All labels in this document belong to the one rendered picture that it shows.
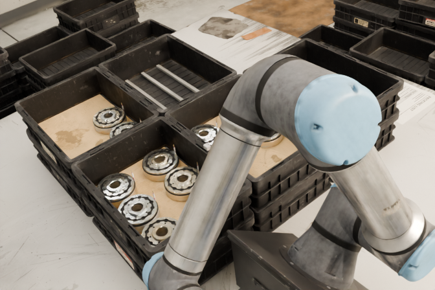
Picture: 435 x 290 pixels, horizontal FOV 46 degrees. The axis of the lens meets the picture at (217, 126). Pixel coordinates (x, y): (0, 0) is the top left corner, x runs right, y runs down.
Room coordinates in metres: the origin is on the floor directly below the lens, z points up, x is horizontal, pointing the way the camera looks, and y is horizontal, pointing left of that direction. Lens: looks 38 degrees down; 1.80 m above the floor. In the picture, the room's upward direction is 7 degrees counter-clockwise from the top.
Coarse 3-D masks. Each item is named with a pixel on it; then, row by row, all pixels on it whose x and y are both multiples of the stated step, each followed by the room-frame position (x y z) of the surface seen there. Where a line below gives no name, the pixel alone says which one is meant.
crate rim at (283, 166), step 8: (232, 80) 1.33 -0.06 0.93; (216, 88) 1.29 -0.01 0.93; (200, 96) 1.26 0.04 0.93; (184, 104) 1.23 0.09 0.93; (168, 112) 1.20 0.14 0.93; (176, 120) 1.15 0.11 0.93; (184, 128) 1.12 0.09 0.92; (192, 136) 1.08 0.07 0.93; (296, 152) 0.96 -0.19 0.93; (288, 160) 0.93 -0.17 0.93; (296, 160) 0.95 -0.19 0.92; (272, 168) 0.91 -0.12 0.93; (280, 168) 0.91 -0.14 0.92; (288, 168) 0.93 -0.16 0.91; (248, 176) 0.89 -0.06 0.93; (264, 176) 0.89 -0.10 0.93; (272, 176) 0.90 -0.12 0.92; (256, 184) 0.87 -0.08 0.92; (264, 184) 0.88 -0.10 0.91
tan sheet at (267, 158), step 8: (216, 120) 1.26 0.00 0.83; (280, 144) 1.11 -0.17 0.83; (288, 144) 1.11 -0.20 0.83; (264, 152) 1.09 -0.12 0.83; (272, 152) 1.08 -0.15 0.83; (280, 152) 1.08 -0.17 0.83; (288, 152) 1.07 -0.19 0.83; (256, 160) 1.06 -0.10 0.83; (264, 160) 1.05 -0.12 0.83; (272, 160) 1.05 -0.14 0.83; (280, 160) 1.05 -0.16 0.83; (256, 168) 1.02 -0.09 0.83; (264, 168) 1.02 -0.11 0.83; (256, 176) 0.99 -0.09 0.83
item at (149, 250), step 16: (144, 128) 1.14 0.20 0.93; (176, 128) 1.12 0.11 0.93; (112, 144) 1.08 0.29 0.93; (192, 144) 1.05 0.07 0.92; (80, 160) 1.03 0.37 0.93; (80, 176) 0.97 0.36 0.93; (96, 192) 0.91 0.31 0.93; (240, 192) 0.84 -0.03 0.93; (112, 208) 0.84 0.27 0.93; (128, 224) 0.79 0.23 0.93; (144, 240) 0.74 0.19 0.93
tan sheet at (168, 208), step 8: (128, 168) 1.09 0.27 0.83; (136, 168) 1.09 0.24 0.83; (136, 176) 1.05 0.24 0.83; (144, 176) 1.05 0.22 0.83; (136, 184) 1.02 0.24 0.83; (144, 184) 1.02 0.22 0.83; (152, 184) 1.01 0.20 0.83; (160, 184) 1.01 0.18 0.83; (144, 192) 0.99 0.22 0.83; (152, 192) 0.98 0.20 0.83; (160, 192) 0.98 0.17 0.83; (160, 200) 0.95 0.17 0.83; (168, 200) 0.95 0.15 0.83; (160, 208) 0.92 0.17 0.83; (168, 208) 0.92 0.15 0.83; (176, 208) 0.91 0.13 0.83; (160, 216) 0.89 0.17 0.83; (168, 216) 0.89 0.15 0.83; (176, 216) 0.89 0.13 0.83
